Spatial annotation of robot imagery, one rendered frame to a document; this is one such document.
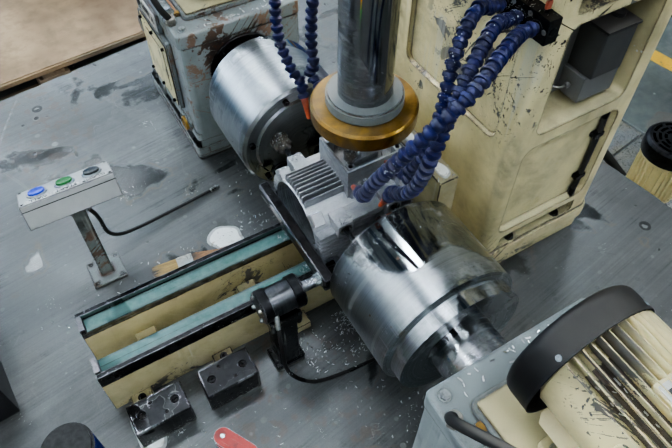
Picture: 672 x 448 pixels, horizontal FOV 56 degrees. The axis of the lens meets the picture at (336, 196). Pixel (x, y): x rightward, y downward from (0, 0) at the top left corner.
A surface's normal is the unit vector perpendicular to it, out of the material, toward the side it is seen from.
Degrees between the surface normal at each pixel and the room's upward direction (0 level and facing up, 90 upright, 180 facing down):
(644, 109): 0
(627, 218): 0
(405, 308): 39
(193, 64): 90
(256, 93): 32
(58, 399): 0
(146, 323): 90
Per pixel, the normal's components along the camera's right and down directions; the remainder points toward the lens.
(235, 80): -0.54, -0.25
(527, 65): -0.86, 0.39
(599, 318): -0.14, -0.57
